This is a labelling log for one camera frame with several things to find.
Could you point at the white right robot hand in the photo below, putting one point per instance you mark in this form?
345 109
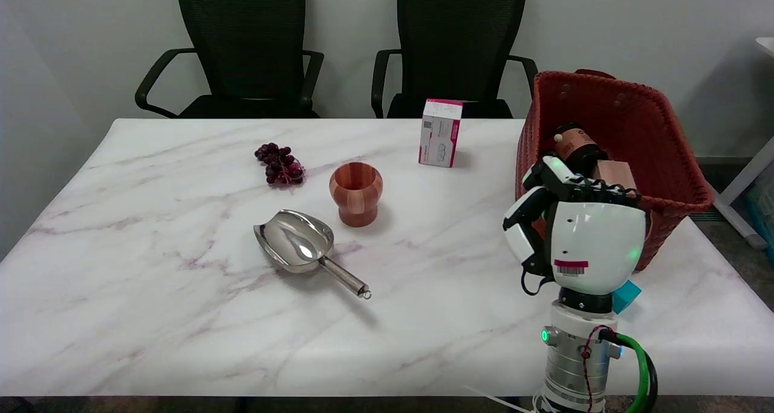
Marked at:
595 237

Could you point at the wooden mortar cup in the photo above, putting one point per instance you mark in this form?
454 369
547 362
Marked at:
356 189

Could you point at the teal cube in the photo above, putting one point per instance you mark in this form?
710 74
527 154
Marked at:
627 295

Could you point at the light wooden block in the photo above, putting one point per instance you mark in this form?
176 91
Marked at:
614 174

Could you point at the dark bottle with brown label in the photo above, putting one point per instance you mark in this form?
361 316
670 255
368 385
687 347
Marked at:
574 144

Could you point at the red woven basket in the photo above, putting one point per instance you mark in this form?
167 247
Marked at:
665 135

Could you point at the white side table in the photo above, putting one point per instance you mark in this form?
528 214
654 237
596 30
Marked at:
747 177

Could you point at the blue storage bin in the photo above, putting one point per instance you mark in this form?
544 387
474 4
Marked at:
763 210

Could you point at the pink and white carton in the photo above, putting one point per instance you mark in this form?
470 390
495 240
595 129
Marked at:
439 135

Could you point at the black mesh office chair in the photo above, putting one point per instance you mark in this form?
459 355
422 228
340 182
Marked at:
459 38
245 44

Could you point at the shiny metal scoop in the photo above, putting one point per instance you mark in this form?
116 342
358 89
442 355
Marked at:
296 243

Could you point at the dark purple grape bunch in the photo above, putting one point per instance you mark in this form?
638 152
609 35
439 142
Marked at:
279 165

